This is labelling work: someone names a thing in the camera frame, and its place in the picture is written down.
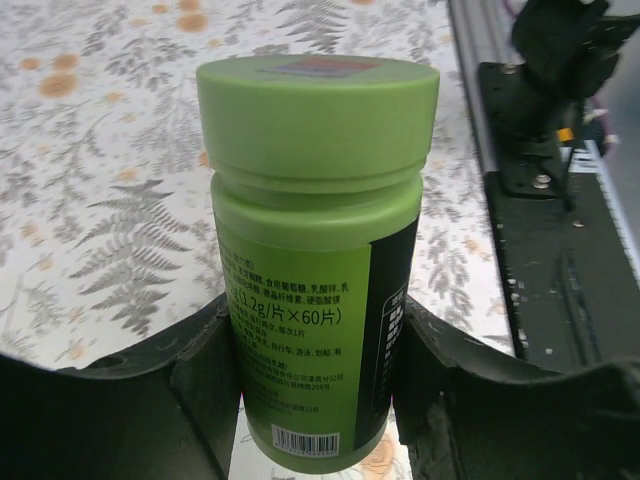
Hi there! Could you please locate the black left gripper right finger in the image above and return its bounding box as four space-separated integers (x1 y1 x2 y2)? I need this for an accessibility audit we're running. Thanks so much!
393 300 639 480

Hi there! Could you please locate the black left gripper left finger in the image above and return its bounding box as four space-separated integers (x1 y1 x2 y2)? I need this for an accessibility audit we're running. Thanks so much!
1 297 240 479

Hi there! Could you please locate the green pill bottle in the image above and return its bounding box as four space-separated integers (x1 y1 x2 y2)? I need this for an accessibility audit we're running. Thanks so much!
211 174 423 474

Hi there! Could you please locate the green bottle cap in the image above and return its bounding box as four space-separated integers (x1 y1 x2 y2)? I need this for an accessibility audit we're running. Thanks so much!
196 55 440 182

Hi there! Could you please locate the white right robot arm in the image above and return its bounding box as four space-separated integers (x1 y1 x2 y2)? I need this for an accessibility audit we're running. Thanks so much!
504 1 639 138

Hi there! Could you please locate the floral table mat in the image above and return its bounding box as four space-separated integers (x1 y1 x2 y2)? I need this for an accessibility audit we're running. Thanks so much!
1 1 512 479

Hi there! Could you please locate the white cable duct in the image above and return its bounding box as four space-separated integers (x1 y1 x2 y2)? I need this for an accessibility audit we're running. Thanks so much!
570 140 639 283

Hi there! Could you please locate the aluminium frame rail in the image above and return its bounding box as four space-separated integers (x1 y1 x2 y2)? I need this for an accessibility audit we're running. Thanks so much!
448 0 519 175

